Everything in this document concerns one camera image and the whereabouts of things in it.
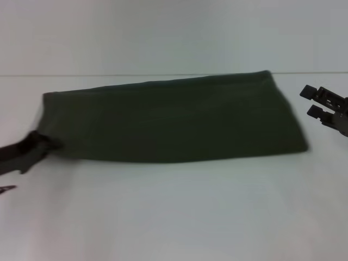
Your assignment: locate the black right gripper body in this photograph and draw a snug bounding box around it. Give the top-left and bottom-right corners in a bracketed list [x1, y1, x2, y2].
[333, 97, 348, 136]

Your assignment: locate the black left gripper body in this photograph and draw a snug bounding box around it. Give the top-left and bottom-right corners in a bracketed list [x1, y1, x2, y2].
[0, 135, 48, 176]

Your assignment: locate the dark green shirt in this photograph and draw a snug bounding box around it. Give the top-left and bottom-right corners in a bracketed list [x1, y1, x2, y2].
[35, 70, 309, 165]

